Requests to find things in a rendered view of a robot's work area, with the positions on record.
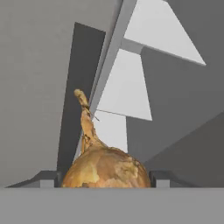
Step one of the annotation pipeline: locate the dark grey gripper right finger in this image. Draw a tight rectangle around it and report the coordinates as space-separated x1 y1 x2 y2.
148 170 203 189

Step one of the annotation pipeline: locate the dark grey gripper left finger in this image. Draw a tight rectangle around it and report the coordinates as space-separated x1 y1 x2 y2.
5 170 64 189

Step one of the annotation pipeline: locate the brown onion with stalk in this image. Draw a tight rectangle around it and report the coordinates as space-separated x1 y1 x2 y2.
60 88 152 189

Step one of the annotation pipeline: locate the grey freezer door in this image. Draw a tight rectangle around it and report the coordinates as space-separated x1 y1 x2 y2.
0 0 124 188

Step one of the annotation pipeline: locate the grey fridge with white interior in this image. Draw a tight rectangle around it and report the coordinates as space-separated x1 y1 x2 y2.
56 0 224 188

